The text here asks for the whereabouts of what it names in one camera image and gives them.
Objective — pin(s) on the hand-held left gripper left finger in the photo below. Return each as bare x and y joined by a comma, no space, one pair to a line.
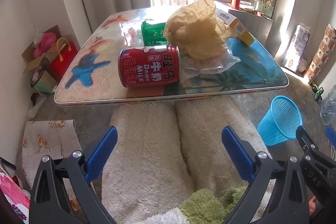
103,150

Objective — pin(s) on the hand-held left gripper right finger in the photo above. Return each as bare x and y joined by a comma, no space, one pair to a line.
236,150

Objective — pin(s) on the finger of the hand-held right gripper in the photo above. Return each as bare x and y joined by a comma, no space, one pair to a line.
304,138
331,134

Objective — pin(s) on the blue mesh basket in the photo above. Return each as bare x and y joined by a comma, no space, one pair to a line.
283,121

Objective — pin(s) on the large clear plastic bag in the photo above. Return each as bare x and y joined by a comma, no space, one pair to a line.
210,66

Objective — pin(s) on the red milk can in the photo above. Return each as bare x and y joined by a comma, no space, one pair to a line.
149,66

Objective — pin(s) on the yellow white box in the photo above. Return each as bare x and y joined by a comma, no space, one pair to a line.
245,35

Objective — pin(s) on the green bottle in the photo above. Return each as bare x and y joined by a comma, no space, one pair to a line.
152,32

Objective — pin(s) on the tan paper bag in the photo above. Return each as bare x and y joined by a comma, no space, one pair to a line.
194,27

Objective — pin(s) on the large clear water jug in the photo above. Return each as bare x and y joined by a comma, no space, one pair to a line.
329,108

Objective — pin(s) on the white fleece robe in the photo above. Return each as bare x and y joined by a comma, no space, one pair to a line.
147,148

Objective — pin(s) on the green drink can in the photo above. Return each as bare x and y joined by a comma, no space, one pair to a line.
317,92

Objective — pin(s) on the tile-patterned roll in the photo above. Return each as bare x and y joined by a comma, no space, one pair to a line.
321,56

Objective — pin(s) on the green paper bag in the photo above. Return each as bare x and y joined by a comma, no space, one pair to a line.
46,82

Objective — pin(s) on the white tissue pack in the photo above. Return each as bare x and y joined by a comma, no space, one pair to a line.
296,48

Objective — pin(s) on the red gift bag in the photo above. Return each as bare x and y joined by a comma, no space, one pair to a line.
64,61

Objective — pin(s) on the pink floral cloth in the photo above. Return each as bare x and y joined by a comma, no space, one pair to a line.
13,195

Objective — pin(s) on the open brown cardboard box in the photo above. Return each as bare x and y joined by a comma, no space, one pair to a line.
31,61

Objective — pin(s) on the small clear wrapper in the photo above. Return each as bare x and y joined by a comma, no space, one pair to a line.
130,32

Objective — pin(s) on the pink plastic bag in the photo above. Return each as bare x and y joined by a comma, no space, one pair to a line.
46,43

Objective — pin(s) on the brown cardboard box white label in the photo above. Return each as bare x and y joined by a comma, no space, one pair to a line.
225,16

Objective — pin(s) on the green pen holder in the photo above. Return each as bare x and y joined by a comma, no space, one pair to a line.
265,7

